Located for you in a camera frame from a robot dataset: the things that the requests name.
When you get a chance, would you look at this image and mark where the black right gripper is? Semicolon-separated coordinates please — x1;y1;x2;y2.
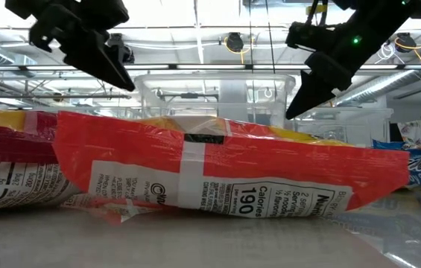
285;3;412;120

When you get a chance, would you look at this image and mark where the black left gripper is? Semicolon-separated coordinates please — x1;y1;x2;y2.
29;0;136;92

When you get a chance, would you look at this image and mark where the orange chicken ramen noodle pack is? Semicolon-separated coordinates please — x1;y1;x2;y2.
52;110;411;220

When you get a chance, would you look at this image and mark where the roast beef ramen noodle pack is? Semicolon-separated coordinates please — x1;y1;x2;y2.
0;108;84;213

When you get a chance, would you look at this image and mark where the red ramen noodle pack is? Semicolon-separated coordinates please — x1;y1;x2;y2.
60;193;162;226

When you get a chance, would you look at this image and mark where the dark horizontal ceiling pipe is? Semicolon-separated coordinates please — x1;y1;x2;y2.
0;94;132;100

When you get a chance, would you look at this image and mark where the long ceiling light bar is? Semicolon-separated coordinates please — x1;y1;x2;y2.
0;63;421;71

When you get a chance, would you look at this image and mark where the black ceiling cable reel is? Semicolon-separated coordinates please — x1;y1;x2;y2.
107;32;136;65
224;31;245;54
395;32;417;53

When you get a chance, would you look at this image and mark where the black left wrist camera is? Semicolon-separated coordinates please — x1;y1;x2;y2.
83;0;130;31

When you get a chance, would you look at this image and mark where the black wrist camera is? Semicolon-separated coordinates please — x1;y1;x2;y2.
83;0;130;31
285;21;340;51

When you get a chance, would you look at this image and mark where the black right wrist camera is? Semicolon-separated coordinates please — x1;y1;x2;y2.
285;21;340;51

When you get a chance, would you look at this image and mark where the thin black hanging cable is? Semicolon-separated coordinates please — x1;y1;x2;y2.
248;0;254;112

